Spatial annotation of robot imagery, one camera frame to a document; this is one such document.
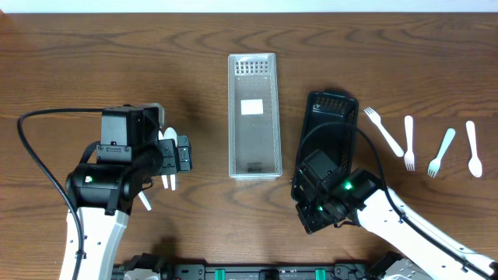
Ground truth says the black plastic basket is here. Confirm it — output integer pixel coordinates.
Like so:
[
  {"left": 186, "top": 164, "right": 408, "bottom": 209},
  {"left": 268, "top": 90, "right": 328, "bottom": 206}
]
[{"left": 291, "top": 90, "right": 359, "bottom": 208}]

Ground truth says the white plastic fork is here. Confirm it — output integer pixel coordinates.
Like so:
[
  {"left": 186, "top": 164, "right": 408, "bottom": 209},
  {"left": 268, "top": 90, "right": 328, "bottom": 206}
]
[
  {"left": 364, "top": 107, "right": 404, "bottom": 157},
  {"left": 427, "top": 128, "right": 456, "bottom": 178},
  {"left": 404, "top": 115, "right": 415, "bottom": 171}
]

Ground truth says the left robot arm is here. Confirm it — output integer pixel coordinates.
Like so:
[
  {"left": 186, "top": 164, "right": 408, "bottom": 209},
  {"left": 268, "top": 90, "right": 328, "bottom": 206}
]
[{"left": 60, "top": 103, "right": 192, "bottom": 279}]

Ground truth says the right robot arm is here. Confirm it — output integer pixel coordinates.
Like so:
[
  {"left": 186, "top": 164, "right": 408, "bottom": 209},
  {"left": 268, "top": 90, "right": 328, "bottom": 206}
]
[{"left": 293, "top": 149, "right": 497, "bottom": 279}]

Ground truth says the white plastic spoon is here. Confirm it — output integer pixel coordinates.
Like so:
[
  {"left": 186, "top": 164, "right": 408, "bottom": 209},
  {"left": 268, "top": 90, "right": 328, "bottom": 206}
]
[
  {"left": 138, "top": 191, "right": 152, "bottom": 212},
  {"left": 465, "top": 121, "right": 482, "bottom": 177},
  {"left": 156, "top": 130, "right": 170, "bottom": 190},
  {"left": 162, "top": 127, "right": 177, "bottom": 191}
]

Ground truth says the clear plastic basket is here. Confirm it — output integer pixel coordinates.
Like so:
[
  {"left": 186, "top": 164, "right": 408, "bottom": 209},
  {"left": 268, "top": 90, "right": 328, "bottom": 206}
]
[{"left": 228, "top": 53, "right": 282, "bottom": 180}]

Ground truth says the white label sticker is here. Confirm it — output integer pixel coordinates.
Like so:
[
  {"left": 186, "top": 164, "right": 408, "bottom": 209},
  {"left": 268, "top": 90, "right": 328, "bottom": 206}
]
[{"left": 240, "top": 99, "right": 264, "bottom": 115}]

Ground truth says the white plastic spoon right side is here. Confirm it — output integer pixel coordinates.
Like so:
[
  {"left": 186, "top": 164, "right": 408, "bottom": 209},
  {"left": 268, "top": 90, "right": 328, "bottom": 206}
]
[{"left": 465, "top": 121, "right": 482, "bottom": 177}]

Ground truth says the right black cable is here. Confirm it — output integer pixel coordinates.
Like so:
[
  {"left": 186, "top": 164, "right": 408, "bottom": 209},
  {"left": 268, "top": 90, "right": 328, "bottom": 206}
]
[{"left": 293, "top": 121, "right": 498, "bottom": 279}]

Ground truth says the black cable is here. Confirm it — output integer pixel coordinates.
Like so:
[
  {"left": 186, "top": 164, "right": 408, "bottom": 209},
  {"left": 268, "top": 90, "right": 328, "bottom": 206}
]
[
  {"left": 293, "top": 121, "right": 498, "bottom": 279},
  {"left": 16, "top": 107, "right": 106, "bottom": 280}
]

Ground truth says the black mounting rail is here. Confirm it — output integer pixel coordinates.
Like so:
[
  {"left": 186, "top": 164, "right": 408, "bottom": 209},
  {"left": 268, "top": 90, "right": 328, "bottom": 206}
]
[{"left": 112, "top": 252, "right": 429, "bottom": 280}]

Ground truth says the left black cable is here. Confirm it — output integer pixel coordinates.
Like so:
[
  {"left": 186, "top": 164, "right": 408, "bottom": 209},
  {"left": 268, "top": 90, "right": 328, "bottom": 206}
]
[{"left": 16, "top": 107, "right": 106, "bottom": 280}]

